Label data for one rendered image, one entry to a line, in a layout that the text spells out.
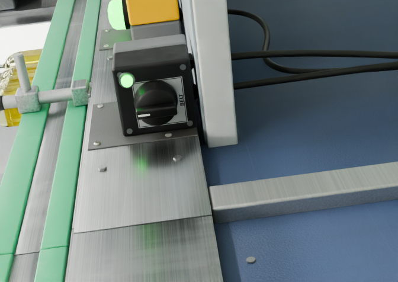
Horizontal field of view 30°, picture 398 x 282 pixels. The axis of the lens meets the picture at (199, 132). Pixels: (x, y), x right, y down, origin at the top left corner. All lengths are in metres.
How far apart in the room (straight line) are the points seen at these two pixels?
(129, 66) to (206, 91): 0.08
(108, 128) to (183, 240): 0.24
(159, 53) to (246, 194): 0.19
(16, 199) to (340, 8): 0.62
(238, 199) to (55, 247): 0.17
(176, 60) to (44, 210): 0.20
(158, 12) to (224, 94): 0.31
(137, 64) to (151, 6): 0.28
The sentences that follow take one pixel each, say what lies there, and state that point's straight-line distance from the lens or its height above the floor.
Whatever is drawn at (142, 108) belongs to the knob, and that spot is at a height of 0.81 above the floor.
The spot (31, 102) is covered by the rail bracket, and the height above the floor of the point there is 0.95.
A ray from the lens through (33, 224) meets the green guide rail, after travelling 0.72.
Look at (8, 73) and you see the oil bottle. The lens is 1.40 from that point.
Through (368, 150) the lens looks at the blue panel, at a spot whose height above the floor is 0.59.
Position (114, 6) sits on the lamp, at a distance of 1.05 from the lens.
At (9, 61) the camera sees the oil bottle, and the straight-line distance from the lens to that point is 1.45.
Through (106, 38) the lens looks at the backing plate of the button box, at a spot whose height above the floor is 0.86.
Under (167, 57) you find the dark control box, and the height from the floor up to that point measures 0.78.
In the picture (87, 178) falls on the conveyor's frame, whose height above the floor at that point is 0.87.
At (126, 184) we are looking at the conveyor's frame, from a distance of 0.70.
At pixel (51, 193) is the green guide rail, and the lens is 0.75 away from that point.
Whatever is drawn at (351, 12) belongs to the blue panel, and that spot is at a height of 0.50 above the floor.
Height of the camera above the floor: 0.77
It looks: 1 degrees down
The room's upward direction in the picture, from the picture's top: 97 degrees counter-clockwise
